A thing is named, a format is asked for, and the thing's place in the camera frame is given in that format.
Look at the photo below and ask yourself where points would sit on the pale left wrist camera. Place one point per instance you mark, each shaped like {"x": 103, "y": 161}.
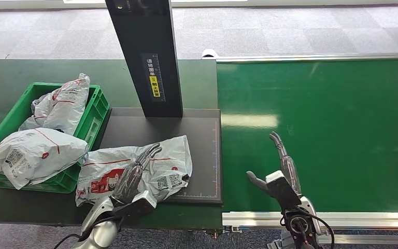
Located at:
{"x": 139, "y": 206}

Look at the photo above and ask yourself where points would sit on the black scanner column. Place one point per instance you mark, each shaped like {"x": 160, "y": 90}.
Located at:
{"x": 147, "y": 34}

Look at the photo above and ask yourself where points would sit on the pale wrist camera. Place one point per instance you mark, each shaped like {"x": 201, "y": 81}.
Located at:
{"x": 281, "y": 190}
{"x": 139, "y": 206}

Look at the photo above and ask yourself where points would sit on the green plastic crate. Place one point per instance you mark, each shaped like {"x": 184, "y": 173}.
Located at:
{"x": 92, "y": 117}

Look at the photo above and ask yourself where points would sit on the thin aluminium conveyor side rail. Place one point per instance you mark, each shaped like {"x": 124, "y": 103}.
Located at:
{"x": 322, "y": 57}

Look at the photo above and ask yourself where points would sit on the aluminium conveyor lower frame bar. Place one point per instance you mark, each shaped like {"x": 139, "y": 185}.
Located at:
{"x": 377, "y": 239}

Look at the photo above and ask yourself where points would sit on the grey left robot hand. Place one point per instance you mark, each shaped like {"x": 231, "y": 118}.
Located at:
{"x": 130, "y": 180}

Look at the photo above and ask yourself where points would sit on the wide aluminium conveyor side rail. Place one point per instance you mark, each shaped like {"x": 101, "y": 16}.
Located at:
{"x": 374, "y": 220}

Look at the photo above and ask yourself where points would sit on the large grey mailer bag, QR label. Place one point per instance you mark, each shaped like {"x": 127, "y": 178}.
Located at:
{"x": 30, "y": 154}

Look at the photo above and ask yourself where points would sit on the white conveyor roller end cap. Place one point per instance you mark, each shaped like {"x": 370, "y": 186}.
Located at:
{"x": 209, "y": 53}

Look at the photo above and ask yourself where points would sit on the upright grey mailer bag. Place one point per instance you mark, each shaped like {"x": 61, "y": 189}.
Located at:
{"x": 67, "y": 106}

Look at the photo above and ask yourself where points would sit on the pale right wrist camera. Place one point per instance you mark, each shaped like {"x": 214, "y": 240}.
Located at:
{"x": 281, "y": 190}

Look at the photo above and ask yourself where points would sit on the yellow label on column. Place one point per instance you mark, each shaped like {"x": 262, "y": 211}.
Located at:
{"x": 154, "y": 86}

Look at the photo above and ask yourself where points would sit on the green conveyor belt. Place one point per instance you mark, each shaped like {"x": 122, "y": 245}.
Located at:
{"x": 339, "y": 103}

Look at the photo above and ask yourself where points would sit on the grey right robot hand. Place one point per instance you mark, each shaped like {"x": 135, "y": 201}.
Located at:
{"x": 290, "y": 168}

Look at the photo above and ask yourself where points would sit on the black scanner base plate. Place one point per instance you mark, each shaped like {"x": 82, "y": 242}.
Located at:
{"x": 157, "y": 129}

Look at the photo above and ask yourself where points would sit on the small crumpled grey mailer bag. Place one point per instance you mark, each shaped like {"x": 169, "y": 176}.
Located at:
{"x": 41, "y": 110}

